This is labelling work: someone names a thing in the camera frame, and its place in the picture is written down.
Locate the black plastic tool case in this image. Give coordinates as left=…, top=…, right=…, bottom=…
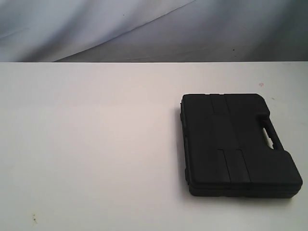
left=180, top=93, right=303, bottom=198

